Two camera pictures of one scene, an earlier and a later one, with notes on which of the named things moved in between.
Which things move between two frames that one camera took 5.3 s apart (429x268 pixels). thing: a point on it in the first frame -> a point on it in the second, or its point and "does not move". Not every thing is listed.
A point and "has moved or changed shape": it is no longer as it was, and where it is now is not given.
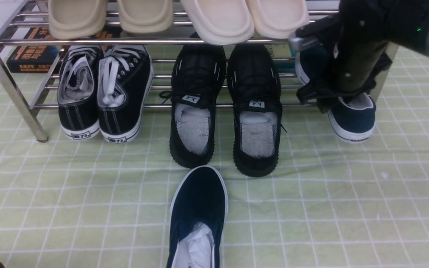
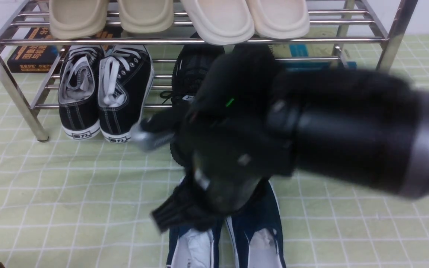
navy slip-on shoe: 354,120 has moved or changed shape
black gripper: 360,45 -> 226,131
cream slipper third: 221,22 does not move
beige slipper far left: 72,19 does not move
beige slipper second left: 146,16 does not move
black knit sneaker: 198,75 does not move
